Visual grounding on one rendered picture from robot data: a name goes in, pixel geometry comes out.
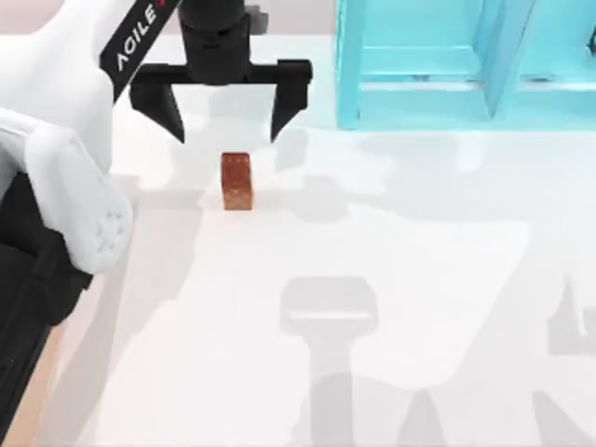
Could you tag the brown bread block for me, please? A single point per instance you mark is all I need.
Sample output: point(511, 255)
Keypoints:
point(237, 184)

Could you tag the light blue rack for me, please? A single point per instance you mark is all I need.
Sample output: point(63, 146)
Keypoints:
point(419, 60)

